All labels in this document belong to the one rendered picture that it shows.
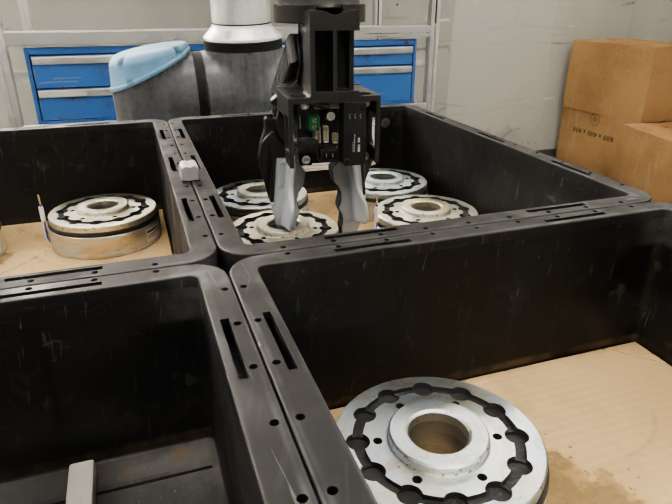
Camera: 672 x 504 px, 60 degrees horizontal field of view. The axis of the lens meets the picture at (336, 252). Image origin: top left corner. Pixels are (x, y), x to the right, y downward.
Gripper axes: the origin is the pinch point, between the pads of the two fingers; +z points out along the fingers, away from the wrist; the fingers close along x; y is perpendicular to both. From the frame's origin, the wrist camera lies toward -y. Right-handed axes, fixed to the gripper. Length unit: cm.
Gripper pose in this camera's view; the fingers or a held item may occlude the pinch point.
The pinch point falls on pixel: (317, 235)
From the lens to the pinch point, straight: 54.8
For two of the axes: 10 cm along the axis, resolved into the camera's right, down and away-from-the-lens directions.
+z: 0.0, 9.1, 4.1
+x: 9.7, -1.0, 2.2
